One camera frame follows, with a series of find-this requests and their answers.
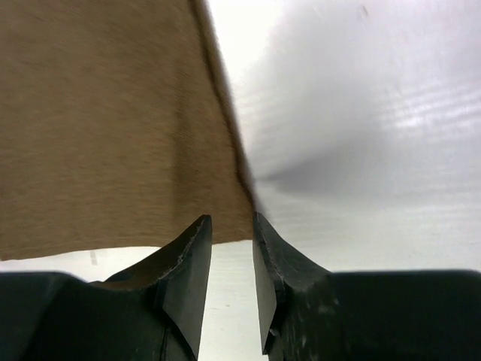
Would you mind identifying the brown cloth napkin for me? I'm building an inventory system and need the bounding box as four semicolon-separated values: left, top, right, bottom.
1;1;254;259

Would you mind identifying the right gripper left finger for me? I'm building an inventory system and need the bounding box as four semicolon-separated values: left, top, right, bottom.
1;215;213;360

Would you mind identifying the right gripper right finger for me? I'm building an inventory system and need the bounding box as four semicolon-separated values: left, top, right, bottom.
253;213;480;360

